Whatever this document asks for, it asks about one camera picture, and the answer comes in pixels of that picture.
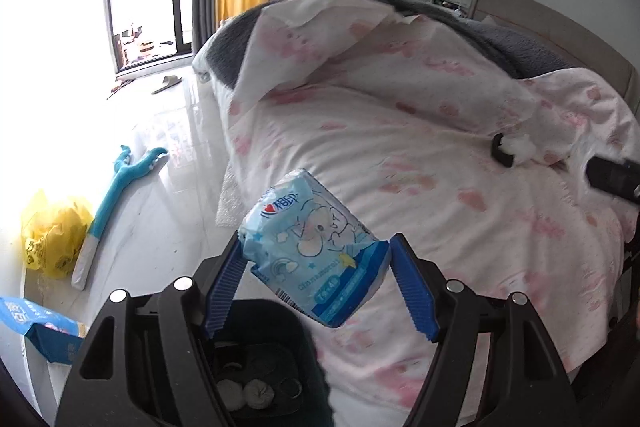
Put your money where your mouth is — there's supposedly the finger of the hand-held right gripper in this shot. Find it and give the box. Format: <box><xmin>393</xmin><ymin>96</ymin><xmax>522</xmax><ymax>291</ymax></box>
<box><xmin>491</xmin><ymin>133</ymin><xmax>516</xmax><ymax>168</ymax></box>

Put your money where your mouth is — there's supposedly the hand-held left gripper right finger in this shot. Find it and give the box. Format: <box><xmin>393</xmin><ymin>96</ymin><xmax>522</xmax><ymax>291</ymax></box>
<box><xmin>389</xmin><ymin>234</ymin><xmax>583</xmax><ymax>427</ymax></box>

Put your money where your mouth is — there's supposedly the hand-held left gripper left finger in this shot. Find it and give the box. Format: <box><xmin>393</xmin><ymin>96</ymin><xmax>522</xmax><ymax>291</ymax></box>
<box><xmin>54</xmin><ymin>231</ymin><xmax>251</xmax><ymax>427</ymax></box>

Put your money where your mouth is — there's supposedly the white tissue wad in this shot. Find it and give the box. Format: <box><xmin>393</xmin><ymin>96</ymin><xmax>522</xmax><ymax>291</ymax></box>
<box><xmin>502</xmin><ymin>134</ymin><xmax>539</xmax><ymax>164</ymax></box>

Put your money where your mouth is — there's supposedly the black trash bin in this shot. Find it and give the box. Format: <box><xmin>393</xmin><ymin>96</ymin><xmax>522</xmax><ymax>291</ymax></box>
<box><xmin>200</xmin><ymin>299</ymin><xmax>332</xmax><ymax>427</ymax></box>

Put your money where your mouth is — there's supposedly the light blue tissue pack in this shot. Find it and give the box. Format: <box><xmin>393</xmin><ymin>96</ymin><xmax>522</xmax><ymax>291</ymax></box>
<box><xmin>239</xmin><ymin>168</ymin><xmax>390</xmax><ymax>329</ymax></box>

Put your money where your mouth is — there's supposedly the pink printed duvet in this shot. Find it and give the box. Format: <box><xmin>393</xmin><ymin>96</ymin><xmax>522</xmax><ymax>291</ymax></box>
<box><xmin>220</xmin><ymin>0</ymin><xmax>637</xmax><ymax>414</ymax></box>

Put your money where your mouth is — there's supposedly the bubble wrap sheet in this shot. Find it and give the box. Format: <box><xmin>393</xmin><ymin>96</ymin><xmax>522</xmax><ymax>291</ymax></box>
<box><xmin>215</xmin><ymin>167</ymin><xmax>252</xmax><ymax>229</ymax></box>

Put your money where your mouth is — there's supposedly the upholstered bed headboard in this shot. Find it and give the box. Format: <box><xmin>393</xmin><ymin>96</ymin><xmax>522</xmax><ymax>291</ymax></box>
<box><xmin>472</xmin><ymin>0</ymin><xmax>640</xmax><ymax>108</ymax></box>

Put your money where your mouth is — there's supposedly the teal dinosaur claw toy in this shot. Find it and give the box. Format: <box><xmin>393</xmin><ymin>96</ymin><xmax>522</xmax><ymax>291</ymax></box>
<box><xmin>71</xmin><ymin>146</ymin><xmax>170</xmax><ymax>291</ymax></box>

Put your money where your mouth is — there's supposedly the yellow plastic bag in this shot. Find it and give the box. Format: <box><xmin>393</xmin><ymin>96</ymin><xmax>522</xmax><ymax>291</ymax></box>
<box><xmin>21</xmin><ymin>191</ymin><xmax>94</xmax><ymax>279</ymax></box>

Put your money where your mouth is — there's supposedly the blue paper packet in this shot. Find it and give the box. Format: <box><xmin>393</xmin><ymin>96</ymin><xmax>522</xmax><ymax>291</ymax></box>
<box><xmin>0</xmin><ymin>294</ymin><xmax>89</xmax><ymax>366</ymax></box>

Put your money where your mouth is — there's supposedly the white slipper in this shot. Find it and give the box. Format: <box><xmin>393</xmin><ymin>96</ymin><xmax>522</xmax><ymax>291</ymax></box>
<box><xmin>151</xmin><ymin>76</ymin><xmax>184</xmax><ymax>96</ymax></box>

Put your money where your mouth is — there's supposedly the white quilted bedding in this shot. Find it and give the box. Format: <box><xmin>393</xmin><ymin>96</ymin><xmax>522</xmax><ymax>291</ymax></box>
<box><xmin>191</xmin><ymin>27</ymin><xmax>236</xmax><ymax>108</ymax></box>

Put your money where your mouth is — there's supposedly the grey fleece blanket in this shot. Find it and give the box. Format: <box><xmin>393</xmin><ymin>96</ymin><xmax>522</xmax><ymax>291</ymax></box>
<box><xmin>206</xmin><ymin>0</ymin><xmax>581</xmax><ymax>90</ymax></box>

